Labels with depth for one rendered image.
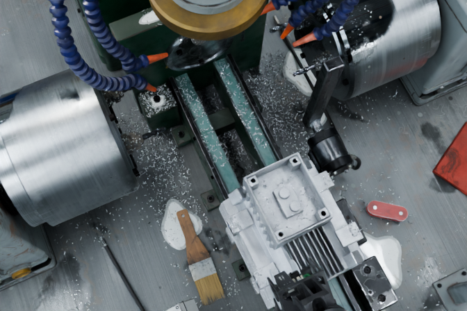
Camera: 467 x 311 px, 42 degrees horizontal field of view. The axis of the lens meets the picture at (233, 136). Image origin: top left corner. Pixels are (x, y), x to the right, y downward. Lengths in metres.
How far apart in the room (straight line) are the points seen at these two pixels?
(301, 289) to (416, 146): 0.66
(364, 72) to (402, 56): 0.08
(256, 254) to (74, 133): 0.36
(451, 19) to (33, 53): 0.92
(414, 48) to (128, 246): 0.70
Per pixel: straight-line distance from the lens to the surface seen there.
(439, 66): 1.30
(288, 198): 0.99
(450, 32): 1.22
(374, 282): 1.27
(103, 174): 1.03
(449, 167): 1.42
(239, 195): 1.02
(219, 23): 0.86
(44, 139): 1.01
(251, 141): 1.24
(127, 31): 1.08
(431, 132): 1.45
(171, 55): 1.17
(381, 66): 1.14
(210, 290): 1.28
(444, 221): 1.40
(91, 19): 0.88
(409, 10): 1.14
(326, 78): 0.96
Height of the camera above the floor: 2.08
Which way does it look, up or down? 71 degrees down
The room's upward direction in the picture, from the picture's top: 4 degrees clockwise
